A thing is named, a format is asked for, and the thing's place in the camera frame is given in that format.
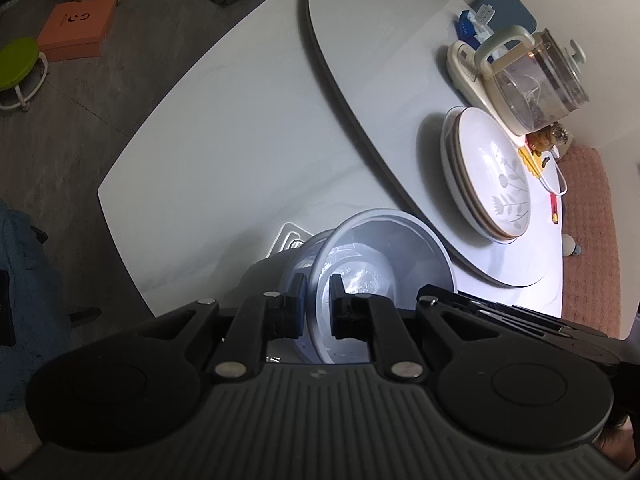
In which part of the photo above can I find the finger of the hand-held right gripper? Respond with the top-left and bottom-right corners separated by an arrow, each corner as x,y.
445,294 -> 623,376

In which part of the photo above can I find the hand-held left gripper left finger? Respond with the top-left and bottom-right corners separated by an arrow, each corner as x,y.
107,275 -> 306,378

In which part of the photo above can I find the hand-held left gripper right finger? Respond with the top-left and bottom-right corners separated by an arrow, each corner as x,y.
330,275 -> 481,379

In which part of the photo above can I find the plate with tulip leaf pattern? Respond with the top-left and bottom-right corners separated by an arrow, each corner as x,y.
452,106 -> 532,239

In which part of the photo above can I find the pink sofa blanket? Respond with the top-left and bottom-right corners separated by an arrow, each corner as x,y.
559,144 -> 619,342

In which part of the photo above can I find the yellow and red coaster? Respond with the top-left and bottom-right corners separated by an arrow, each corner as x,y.
517,144 -> 547,182

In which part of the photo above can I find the brown animal figurine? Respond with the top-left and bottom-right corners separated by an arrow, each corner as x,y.
527,122 -> 571,157

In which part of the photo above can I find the grey round turntable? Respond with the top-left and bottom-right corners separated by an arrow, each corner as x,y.
302,0 -> 565,289

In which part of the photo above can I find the glass electric kettle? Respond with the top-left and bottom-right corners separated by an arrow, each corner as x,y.
472,27 -> 591,137

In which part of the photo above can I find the blue cloth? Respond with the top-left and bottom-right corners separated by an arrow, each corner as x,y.
0,199 -> 72,413

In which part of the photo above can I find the cream kettle base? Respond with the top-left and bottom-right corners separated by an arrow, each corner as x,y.
446,39 -> 532,137

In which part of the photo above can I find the blue and white box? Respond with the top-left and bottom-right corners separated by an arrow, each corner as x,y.
453,4 -> 497,39

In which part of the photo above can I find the blue dining chair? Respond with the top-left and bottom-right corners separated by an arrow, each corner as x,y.
469,0 -> 539,37

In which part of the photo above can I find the orange cardboard box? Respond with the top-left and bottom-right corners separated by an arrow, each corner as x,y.
37,0 -> 119,62

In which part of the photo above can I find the round green stool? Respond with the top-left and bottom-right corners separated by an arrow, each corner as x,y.
0,37 -> 51,114

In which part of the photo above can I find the white cable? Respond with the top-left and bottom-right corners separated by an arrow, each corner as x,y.
534,144 -> 569,197

